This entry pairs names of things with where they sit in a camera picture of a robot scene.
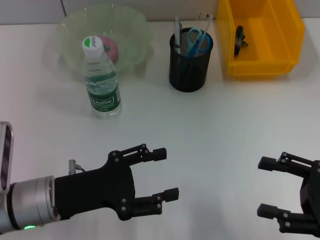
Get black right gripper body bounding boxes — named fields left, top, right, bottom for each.
left=299, top=159, right=320, bottom=219

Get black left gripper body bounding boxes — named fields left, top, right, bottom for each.
left=53, top=150, right=138, bottom=222

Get clear bottle with green label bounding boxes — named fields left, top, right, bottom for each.
left=81, top=35, right=123, bottom=120

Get pink toy peach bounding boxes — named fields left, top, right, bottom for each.
left=98, top=35, right=120, bottom=63

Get blue scissors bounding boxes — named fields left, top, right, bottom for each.
left=186, top=28, right=211, bottom=58

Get grey retractable pen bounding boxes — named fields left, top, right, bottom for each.
left=174, top=16, right=183, bottom=55

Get green plastic wrapper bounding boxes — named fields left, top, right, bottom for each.
left=234, top=24, right=250, bottom=58

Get transparent plastic ruler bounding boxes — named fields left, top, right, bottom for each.
left=196, top=12, right=214, bottom=45

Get translucent green fruit plate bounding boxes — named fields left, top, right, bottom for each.
left=44, top=2, right=155, bottom=81

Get black mesh cylinder cup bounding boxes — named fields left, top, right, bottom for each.
left=169, top=27, right=214, bottom=93

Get yellow plastic storage bin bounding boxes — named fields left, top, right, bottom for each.
left=216, top=0, right=306, bottom=77

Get left gripper cable with connector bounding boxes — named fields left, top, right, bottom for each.
left=67, top=159, right=87, bottom=178

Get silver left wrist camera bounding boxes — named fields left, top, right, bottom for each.
left=0, top=121, right=14, bottom=194

